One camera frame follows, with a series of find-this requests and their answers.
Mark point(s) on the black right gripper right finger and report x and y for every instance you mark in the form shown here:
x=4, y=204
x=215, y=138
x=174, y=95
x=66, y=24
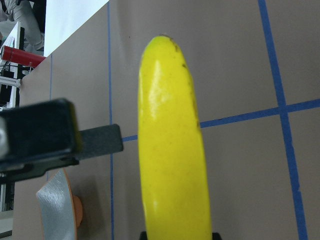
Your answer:
x=216, y=236

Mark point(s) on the red cylinder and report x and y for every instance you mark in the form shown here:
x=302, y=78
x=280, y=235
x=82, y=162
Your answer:
x=21, y=57

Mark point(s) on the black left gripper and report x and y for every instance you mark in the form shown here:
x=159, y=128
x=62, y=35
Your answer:
x=45, y=136

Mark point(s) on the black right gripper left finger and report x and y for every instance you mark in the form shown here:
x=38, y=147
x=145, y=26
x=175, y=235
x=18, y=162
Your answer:
x=143, y=236

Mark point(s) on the person in white shirt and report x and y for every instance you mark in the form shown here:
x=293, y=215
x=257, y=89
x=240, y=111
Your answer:
x=11, y=13

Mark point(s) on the grey square plate orange rim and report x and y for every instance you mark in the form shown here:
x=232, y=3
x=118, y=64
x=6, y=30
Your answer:
x=61, y=212

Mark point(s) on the yellow banana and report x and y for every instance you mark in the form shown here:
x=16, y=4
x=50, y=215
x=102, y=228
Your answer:
x=172, y=161

